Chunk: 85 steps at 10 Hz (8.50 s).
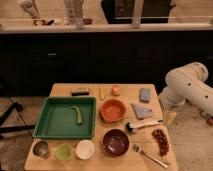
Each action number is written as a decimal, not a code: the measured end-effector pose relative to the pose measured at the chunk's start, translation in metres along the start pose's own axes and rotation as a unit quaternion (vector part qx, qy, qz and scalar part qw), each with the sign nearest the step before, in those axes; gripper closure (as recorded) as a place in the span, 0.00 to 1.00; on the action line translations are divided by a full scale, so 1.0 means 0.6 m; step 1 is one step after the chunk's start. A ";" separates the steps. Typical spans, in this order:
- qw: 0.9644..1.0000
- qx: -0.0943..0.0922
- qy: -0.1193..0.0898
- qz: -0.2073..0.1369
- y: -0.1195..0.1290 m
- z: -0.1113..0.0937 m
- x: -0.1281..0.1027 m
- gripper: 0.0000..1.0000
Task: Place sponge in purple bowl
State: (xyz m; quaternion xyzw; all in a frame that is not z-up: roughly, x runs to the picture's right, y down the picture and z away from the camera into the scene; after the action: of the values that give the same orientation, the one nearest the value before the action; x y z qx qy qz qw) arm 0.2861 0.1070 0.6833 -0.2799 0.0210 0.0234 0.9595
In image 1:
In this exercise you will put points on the silver fork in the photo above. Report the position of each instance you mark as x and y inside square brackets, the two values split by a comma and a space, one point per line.
[140, 151]

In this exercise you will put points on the black tripod stand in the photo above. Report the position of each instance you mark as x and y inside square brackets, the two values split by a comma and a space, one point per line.
[11, 120]

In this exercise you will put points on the white small bowl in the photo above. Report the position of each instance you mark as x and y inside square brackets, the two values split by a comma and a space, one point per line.
[85, 149]

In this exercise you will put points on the green plastic tray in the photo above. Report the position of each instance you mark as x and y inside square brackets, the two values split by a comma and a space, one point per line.
[58, 121]

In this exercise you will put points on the pale yellow stick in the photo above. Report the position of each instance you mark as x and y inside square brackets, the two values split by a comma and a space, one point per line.
[101, 93]

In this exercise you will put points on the small orange toy fruit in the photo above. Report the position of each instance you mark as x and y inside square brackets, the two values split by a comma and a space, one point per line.
[115, 90]

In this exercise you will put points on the grey folded cloth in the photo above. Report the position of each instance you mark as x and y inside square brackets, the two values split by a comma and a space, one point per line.
[141, 112]

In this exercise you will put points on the green toy vegetable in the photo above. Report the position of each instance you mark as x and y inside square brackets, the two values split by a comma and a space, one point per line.
[79, 115]

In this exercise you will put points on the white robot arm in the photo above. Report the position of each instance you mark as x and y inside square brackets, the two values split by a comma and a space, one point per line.
[186, 83]

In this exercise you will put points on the orange bowl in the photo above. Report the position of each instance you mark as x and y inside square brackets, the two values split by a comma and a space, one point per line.
[112, 110]

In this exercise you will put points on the purple bowl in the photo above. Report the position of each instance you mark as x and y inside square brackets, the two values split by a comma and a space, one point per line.
[115, 142]

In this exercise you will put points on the green small cup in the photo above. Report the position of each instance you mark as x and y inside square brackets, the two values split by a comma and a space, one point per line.
[63, 152]

